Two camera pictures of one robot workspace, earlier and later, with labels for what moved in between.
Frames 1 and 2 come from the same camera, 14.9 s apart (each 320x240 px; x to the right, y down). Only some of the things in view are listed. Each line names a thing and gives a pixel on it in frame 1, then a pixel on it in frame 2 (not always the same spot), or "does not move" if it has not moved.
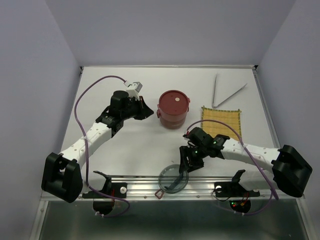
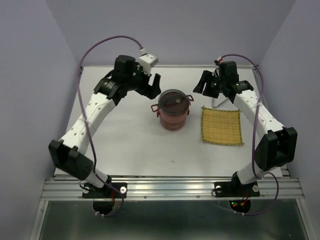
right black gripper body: (194, 154) to (217, 83)
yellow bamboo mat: (231, 118) does not move
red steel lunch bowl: (172, 122) does not move
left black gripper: (144, 111) to (152, 91)
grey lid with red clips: (168, 175) to (173, 102)
